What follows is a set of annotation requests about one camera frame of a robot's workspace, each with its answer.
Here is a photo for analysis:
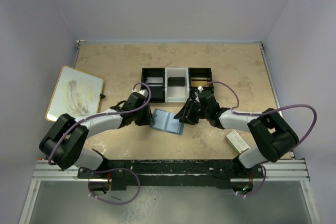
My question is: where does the white card box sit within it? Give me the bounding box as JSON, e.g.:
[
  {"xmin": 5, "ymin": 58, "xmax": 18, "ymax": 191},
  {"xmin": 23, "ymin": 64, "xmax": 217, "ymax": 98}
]
[{"xmin": 226, "ymin": 130, "xmax": 250, "ymax": 153}]

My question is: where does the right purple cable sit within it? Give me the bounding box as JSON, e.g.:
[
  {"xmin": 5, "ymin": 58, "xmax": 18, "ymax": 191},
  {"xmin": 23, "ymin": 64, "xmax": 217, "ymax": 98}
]
[{"xmin": 196, "ymin": 81, "xmax": 318, "ymax": 198}]

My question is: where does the blue leather card holder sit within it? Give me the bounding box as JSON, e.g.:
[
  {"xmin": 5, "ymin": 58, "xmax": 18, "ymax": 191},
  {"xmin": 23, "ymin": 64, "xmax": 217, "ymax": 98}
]
[{"xmin": 150, "ymin": 109, "xmax": 184, "ymax": 135}]

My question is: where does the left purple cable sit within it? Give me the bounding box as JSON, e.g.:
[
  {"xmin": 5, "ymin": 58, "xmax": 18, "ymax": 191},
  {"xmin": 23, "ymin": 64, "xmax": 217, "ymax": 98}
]
[{"xmin": 47, "ymin": 82, "xmax": 152, "ymax": 205}]

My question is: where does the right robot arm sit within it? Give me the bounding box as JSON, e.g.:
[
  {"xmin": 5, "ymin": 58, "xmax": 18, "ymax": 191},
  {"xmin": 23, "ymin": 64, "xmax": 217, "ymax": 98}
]
[{"xmin": 174, "ymin": 91, "xmax": 299, "ymax": 168}]

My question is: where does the gold card in tray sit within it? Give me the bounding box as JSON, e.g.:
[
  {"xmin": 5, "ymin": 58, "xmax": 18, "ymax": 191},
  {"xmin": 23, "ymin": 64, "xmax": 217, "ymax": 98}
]
[{"xmin": 191, "ymin": 77, "xmax": 210, "ymax": 87}]

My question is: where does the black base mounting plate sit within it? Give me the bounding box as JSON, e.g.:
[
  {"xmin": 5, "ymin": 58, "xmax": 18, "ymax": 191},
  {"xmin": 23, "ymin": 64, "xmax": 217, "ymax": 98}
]
[{"xmin": 78, "ymin": 158, "xmax": 264, "ymax": 190}]

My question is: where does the black card in tray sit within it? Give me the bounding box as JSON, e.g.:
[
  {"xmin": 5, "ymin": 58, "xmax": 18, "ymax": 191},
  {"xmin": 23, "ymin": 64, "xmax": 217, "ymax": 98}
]
[{"xmin": 167, "ymin": 77, "xmax": 186, "ymax": 87}]

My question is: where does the black and white sorting tray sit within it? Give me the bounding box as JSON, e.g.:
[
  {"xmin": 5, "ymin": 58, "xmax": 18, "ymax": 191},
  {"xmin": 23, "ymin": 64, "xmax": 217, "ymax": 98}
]
[{"xmin": 141, "ymin": 68, "xmax": 214, "ymax": 103}]

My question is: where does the purple cable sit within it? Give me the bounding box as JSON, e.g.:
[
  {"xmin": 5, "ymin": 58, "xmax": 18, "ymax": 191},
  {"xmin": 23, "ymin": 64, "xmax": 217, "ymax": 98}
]
[
  {"xmin": 196, "ymin": 81, "xmax": 318, "ymax": 198},
  {"xmin": 47, "ymin": 82, "xmax": 152, "ymax": 205}
]

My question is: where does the white card in tray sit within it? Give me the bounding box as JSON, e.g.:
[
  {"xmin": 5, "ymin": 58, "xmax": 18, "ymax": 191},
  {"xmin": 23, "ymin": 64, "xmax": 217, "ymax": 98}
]
[{"xmin": 145, "ymin": 77, "xmax": 163, "ymax": 86}]

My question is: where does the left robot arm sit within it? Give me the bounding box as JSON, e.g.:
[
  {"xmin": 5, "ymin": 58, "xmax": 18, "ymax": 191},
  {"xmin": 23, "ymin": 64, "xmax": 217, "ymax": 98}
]
[{"xmin": 39, "ymin": 90, "xmax": 153, "ymax": 170}]

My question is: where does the yellow framed whiteboard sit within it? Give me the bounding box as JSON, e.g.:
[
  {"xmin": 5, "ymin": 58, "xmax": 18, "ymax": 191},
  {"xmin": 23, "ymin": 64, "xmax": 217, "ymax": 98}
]
[{"xmin": 45, "ymin": 66, "xmax": 104, "ymax": 122}]

